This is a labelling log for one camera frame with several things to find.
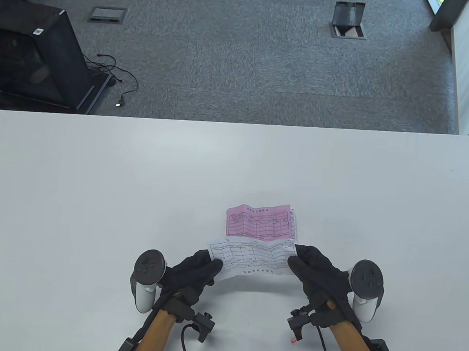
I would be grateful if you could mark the person's left hand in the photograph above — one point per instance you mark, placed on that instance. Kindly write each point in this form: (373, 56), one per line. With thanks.
(190, 275)

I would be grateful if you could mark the person's right hand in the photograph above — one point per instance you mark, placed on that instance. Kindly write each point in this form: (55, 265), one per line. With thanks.
(319, 278)

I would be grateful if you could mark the white invoice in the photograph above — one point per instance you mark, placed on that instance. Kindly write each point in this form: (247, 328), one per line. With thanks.
(292, 225)
(253, 259)

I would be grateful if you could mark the pink invoice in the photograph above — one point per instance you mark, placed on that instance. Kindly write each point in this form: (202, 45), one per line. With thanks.
(257, 222)

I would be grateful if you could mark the person's right forearm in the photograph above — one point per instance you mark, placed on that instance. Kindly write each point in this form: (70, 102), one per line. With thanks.
(351, 344)

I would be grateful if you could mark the person's left forearm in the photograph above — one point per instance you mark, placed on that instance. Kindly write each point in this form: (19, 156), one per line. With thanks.
(153, 336)

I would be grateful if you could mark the gray left hand controller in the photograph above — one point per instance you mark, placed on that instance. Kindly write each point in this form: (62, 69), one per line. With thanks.
(148, 275)

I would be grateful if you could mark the gray hand controller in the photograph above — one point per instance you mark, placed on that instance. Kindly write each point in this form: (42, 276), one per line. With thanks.
(366, 284)
(148, 275)

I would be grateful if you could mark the gray right hand controller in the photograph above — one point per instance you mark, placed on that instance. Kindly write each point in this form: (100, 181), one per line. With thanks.
(366, 284)

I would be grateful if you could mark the open gray floor box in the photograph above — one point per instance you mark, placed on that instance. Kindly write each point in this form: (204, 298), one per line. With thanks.
(348, 20)

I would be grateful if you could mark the black cabinet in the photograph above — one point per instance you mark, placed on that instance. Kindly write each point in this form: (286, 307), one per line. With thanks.
(32, 55)

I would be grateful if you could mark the closed gray floor box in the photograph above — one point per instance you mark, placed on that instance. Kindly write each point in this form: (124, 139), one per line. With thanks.
(108, 14)

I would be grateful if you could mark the dark pillar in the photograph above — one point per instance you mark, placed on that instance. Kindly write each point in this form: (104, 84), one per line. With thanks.
(447, 16)

